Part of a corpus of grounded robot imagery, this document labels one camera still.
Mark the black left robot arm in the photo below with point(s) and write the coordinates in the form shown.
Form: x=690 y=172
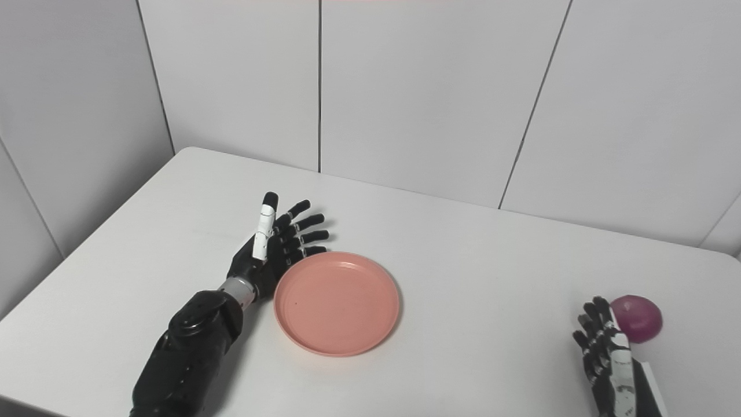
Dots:
x=185 y=353

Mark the purple onion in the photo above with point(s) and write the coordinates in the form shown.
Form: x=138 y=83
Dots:
x=639 y=318

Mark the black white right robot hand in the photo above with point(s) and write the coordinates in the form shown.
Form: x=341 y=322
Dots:
x=613 y=370

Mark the pink round plate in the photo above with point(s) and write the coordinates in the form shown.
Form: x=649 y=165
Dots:
x=336 y=304

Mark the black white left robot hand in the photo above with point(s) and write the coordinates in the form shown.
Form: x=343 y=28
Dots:
x=263 y=255

